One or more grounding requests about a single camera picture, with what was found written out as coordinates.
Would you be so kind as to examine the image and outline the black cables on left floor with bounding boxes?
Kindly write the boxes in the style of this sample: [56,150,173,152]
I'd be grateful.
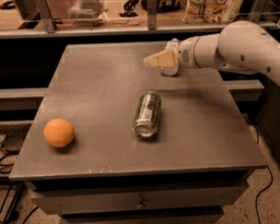
[0,124,39,224]

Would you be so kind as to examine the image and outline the metal shelf rail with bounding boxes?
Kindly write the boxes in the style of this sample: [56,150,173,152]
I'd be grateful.
[0,0,280,39]

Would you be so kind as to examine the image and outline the clear plastic box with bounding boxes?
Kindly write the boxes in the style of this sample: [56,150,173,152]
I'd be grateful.
[67,0,105,27]

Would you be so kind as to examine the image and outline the grey drawer cabinet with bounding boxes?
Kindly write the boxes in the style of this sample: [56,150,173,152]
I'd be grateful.
[10,42,266,224]

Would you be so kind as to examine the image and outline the printed snack bag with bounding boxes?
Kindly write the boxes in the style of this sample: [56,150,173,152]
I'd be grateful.
[182,0,243,24]

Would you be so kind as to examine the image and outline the black power adapter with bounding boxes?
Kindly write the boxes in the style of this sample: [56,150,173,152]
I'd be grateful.
[0,131,28,154]

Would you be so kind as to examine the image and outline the clear plastic bottle blue label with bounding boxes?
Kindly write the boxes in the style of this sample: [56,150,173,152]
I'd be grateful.
[160,38,179,76]

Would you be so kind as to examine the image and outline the upper drawer with knob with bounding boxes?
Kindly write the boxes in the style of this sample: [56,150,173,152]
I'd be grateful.
[30,182,248,216]

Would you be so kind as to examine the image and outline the lower drawer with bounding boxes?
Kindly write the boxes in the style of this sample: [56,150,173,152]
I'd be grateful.
[59,208,224,224]

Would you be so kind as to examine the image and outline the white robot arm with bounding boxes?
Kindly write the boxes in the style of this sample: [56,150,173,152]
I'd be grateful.
[143,20,280,87]

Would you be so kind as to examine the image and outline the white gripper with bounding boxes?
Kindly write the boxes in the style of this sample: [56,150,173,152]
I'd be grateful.
[143,36,199,69]

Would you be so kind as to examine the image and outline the black cable on right floor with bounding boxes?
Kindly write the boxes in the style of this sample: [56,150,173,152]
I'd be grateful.
[252,165,275,224]

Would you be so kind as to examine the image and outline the orange fruit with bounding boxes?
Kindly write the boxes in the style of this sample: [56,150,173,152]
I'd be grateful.
[43,118,75,148]

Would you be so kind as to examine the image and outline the green aluminium can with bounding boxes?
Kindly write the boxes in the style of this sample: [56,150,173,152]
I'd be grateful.
[133,91,162,137]

